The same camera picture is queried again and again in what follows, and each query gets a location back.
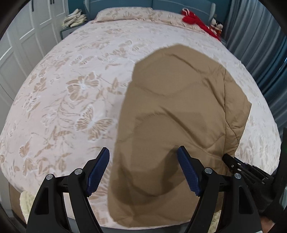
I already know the cream folded cloth pile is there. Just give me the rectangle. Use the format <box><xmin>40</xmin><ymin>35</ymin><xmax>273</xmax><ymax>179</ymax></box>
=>
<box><xmin>62</xmin><ymin>9</ymin><xmax>87</xmax><ymax>29</ymax></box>

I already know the stuffed toy on nightstand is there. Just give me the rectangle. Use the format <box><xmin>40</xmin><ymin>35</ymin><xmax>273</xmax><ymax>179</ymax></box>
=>
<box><xmin>210</xmin><ymin>18</ymin><xmax>223</xmax><ymax>36</ymax></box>

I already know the pink floral butterfly bedspread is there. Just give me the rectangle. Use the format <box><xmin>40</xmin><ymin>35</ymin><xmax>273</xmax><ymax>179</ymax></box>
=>
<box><xmin>1</xmin><ymin>20</ymin><xmax>281</xmax><ymax>229</ymax></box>

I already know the blue bedside table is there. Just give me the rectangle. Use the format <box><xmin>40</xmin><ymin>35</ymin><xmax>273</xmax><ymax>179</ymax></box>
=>
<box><xmin>60</xmin><ymin>22</ymin><xmax>87</xmax><ymax>40</ymax></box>

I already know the blue upholstered headboard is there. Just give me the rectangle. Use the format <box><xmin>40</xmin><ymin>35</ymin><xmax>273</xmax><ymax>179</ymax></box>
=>
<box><xmin>84</xmin><ymin>0</ymin><xmax>216</xmax><ymax>24</ymax></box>

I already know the white panelled wardrobe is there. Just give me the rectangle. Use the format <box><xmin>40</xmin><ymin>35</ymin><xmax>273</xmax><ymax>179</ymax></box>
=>
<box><xmin>1</xmin><ymin>0</ymin><xmax>68</xmax><ymax>127</ymax></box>

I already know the red knitted garment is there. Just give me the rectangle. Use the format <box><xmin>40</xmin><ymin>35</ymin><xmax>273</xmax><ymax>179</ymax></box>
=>
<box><xmin>182</xmin><ymin>8</ymin><xmax>220</xmax><ymax>41</ymax></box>

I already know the cream fluffy blanket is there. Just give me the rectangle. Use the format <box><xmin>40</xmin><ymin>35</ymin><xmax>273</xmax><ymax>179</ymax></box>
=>
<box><xmin>19</xmin><ymin>191</ymin><xmax>35</xmax><ymax>223</ymax></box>

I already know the tan quilted puffer jacket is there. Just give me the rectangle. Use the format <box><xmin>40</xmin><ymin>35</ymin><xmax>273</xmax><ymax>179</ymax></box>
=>
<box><xmin>107</xmin><ymin>45</ymin><xmax>251</xmax><ymax>228</ymax></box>

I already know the floral pillow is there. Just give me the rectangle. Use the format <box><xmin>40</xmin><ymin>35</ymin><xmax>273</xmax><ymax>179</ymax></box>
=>
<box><xmin>92</xmin><ymin>7</ymin><xmax>184</xmax><ymax>24</ymax></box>

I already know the blue-grey curtain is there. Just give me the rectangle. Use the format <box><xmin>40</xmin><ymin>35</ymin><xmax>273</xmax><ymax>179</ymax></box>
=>
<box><xmin>223</xmin><ymin>1</ymin><xmax>286</xmax><ymax>134</ymax></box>

